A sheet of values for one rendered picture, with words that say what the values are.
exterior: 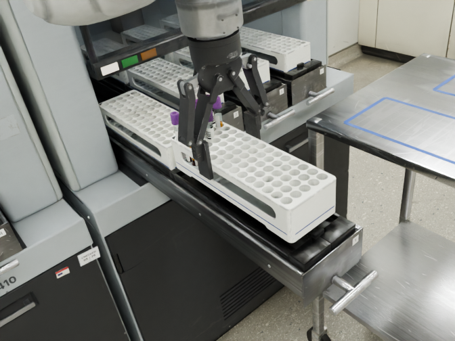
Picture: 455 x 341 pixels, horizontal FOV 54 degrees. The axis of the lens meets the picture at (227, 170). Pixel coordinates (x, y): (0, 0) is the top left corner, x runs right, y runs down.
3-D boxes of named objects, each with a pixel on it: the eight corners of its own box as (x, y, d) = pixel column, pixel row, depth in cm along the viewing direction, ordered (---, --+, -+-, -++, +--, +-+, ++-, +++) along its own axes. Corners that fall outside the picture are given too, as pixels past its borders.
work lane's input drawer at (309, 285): (98, 150, 112) (87, 118, 107) (145, 128, 118) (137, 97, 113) (326, 329, 63) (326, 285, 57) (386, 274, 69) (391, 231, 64)
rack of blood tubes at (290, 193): (175, 166, 83) (168, 137, 80) (216, 144, 88) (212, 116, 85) (291, 244, 63) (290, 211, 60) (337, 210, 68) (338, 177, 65)
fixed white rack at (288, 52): (216, 55, 138) (213, 34, 134) (240, 44, 143) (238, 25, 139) (286, 77, 118) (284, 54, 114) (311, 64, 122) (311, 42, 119)
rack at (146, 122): (103, 128, 107) (96, 104, 103) (139, 111, 111) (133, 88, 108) (172, 175, 86) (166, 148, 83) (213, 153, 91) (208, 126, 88)
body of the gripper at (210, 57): (205, 44, 59) (214, 107, 64) (252, 26, 63) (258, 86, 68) (173, 35, 64) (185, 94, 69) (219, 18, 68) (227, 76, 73)
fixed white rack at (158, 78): (130, 90, 123) (124, 68, 120) (160, 77, 128) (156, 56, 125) (193, 122, 103) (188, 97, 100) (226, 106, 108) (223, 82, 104)
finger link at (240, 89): (212, 69, 69) (217, 62, 69) (246, 111, 77) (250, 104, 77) (228, 75, 66) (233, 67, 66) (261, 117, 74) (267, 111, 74)
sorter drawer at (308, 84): (156, 55, 165) (150, 30, 159) (186, 43, 171) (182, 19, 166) (304, 111, 115) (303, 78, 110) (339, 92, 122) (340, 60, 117)
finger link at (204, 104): (225, 76, 66) (218, 74, 65) (204, 147, 69) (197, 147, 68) (209, 70, 68) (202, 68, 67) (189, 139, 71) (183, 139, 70)
